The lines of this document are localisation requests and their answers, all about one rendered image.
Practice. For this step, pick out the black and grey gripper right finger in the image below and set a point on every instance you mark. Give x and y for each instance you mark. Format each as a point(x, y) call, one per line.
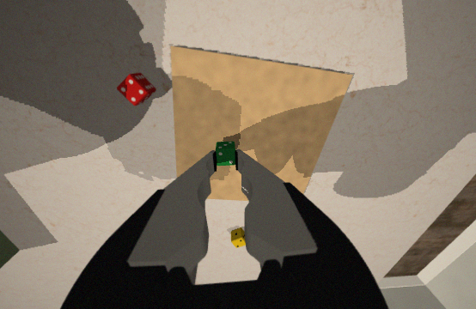
point(282, 224)

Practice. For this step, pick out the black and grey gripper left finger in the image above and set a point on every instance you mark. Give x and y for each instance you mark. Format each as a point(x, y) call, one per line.
point(169, 230)

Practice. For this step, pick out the red die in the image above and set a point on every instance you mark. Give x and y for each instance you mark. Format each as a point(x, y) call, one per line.
point(136, 88)

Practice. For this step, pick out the yellow die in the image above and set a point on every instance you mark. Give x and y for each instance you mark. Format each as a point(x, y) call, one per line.
point(238, 237)

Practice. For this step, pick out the green die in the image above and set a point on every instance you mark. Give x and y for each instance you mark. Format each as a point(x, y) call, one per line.
point(225, 153)

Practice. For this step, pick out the tan flat mat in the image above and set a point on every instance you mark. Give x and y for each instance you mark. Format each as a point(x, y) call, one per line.
point(278, 114)

